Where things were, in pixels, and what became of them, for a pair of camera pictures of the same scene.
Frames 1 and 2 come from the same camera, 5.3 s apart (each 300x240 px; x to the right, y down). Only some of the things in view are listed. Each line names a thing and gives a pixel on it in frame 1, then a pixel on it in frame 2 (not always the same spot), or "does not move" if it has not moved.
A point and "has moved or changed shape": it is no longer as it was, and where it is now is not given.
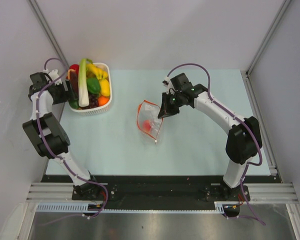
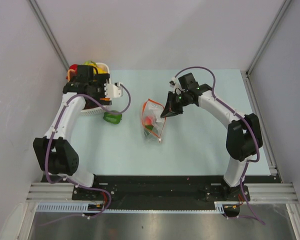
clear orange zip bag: x=147 y=118 has moved or changed shape
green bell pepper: x=93 y=85 has moved or changed shape
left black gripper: x=67 y=95 to x=101 y=79
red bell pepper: x=76 y=67 does not move
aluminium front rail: x=47 y=191 does not move
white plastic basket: x=88 y=112 does not move
